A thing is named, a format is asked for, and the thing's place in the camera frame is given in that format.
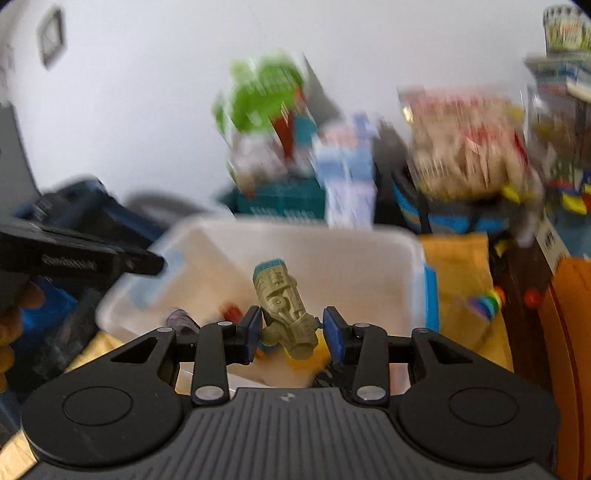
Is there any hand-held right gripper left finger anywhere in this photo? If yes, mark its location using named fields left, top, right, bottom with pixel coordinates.
left=111, top=305, right=264, bottom=408

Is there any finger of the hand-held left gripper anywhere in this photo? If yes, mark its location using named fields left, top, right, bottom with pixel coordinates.
left=122, top=248, right=166, bottom=277

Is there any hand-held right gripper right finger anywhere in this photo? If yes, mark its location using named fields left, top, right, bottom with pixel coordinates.
left=322, top=305, right=477, bottom=403

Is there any beige toy vehicle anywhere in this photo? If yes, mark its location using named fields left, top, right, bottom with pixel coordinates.
left=252, top=259, right=320, bottom=362

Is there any white plastic container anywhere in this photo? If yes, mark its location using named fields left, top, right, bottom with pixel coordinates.
left=95, top=216, right=439, bottom=395

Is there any person's left hand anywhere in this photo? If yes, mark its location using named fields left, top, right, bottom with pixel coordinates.
left=0, top=281, right=46, bottom=393

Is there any teal basket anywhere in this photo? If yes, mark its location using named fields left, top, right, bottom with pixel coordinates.
left=218, top=176, right=329, bottom=223

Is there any yellow cloth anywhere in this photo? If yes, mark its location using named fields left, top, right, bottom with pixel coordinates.
left=0, top=233, right=515, bottom=469

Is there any rainbow toy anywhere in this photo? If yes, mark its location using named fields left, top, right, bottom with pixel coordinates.
left=465, top=286, right=507, bottom=320

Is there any blue basket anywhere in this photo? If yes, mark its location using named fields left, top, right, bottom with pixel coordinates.
left=392, top=174, right=514, bottom=234

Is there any white and blue packet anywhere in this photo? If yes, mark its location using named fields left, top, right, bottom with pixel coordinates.
left=313, top=114, right=378, bottom=228

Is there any green snack bag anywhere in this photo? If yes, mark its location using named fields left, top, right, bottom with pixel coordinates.
left=211, top=54, right=320, bottom=197

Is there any bag of peanuts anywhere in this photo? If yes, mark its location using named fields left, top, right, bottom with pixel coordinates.
left=398, top=85, right=533, bottom=202

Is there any orange box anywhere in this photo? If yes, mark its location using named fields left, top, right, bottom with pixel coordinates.
left=537, top=255, right=591, bottom=480

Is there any stack of books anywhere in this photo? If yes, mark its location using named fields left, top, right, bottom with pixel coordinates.
left=523, top=52, right=591, bottom=121

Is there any printed paper cup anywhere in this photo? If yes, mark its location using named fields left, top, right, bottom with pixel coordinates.
left=542, top=4, right=591, bottom=55

